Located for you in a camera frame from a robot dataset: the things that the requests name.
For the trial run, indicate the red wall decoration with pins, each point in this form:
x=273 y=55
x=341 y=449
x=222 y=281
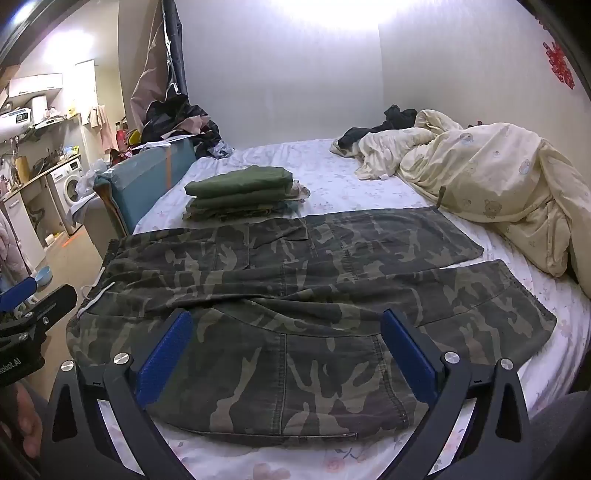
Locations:
x=559 y=64

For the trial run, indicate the pink hanging towel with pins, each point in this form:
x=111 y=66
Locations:
x=104 y=129

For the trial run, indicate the kitchen counter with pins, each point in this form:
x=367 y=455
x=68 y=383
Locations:
x=32 y=179

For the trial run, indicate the folded olive green pants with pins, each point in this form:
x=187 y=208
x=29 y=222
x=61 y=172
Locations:
x=240 y=200
x=240 y=180

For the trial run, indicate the blue bowl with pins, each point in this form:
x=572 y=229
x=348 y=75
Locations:
x=44 y=276

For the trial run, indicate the pink and dark curtain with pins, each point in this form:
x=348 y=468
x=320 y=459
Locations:
x=152 y=69

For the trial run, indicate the cream bear print duvet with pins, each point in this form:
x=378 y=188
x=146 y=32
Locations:
x=485 y=170

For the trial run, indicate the light floral folded cloth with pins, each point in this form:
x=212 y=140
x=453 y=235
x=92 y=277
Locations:
x=300 y=191

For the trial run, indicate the floral bed sheet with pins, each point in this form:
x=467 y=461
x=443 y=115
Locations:
x=346 y=184

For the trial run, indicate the person's left hand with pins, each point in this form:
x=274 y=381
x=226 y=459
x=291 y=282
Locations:
x=25 y=415

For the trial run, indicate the white water heater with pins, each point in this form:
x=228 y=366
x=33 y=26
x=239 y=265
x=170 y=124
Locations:
x=14 y=121

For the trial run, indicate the pile of dark clothes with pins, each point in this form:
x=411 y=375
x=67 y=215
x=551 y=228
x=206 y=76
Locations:
x=175 y=115

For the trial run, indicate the white wall cabinet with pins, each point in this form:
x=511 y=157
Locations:
x=34 y=85

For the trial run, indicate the black garment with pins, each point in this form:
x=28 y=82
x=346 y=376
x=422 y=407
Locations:
x=399 y=117

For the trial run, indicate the red bottle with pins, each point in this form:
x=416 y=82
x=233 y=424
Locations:
x=121 y=136

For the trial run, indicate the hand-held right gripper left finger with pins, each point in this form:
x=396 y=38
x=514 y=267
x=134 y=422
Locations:
x=164 y=364

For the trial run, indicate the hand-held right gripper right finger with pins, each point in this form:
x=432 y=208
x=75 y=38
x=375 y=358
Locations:
x=408 y=355

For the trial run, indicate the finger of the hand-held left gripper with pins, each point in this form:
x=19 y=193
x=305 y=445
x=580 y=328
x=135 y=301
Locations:
x=55 y=300
x=21 y=290

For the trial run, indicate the white washing machine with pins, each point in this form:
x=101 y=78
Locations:
x=69 y=189

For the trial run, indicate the white plastic bag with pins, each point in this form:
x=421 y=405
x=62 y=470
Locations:
x=92 y=177

